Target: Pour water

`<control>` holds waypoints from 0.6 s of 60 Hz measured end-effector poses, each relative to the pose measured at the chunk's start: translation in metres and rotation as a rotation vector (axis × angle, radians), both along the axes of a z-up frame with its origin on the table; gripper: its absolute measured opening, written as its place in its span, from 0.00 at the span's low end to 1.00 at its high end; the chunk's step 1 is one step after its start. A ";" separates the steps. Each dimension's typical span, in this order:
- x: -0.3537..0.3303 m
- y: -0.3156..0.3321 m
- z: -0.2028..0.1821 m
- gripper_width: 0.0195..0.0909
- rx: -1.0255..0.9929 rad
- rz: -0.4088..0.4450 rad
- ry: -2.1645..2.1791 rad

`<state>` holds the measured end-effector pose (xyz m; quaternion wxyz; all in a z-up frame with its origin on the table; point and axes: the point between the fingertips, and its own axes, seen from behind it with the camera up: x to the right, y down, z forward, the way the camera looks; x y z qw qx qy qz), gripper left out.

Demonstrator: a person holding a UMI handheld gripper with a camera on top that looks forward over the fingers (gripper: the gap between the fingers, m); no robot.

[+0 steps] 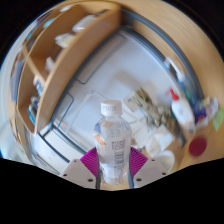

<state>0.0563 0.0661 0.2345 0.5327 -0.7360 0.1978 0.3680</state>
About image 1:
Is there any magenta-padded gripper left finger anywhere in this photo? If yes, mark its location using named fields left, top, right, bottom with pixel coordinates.
left=59, top=147, right=102, bottom=190

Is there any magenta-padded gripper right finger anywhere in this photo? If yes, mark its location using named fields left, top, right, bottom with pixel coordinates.
left=128, top=146, right=169, bottom=190

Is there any clear plastic water bottle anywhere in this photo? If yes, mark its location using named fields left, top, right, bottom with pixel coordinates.
left=93, top=99, right=133, bottom=186

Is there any flat round red coaster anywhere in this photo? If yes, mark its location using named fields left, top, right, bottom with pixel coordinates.
left=188, top=136, right=208, bottom=158

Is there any brown tree creature figurine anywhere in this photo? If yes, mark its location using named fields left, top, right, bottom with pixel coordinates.
left=134, top=87, right=174, bottom=129

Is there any white red-topped pump bottle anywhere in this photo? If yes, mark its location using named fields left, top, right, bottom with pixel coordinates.
left=168, top=88, right=198, bottom=133

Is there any dark blue small box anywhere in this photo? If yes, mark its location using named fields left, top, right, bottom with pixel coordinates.
left=194, top=103, right=209, bottom=124

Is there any white desk lamp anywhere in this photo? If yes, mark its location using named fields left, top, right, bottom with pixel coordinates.
left=54, top=89, right=138, bottom=133

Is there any small green packet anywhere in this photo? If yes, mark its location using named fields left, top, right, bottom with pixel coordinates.
left=212, top=108, right=224, bottom=132

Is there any wooden shelf unit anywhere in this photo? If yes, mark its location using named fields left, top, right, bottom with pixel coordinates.
left=8, top=1, right=123, bottom=136

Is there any grey metal desk frame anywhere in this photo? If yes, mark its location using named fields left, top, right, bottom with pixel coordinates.
left=23, top=8, right=204, bottom=164

